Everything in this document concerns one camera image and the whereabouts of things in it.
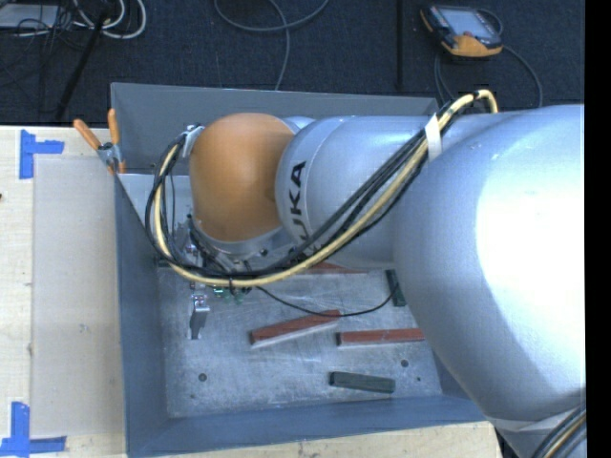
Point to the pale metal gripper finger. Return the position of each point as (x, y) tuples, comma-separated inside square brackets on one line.
[(204, 312), (195, 325)]

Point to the grey metal bin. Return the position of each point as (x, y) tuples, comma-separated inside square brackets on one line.
[(143, 303)]

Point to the red-brown flat block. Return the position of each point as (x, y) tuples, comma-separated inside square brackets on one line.
[(382, 337), (291, 328)]

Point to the dark green flat block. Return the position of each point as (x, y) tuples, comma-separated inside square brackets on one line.
[(396, 289), (362, 382)]

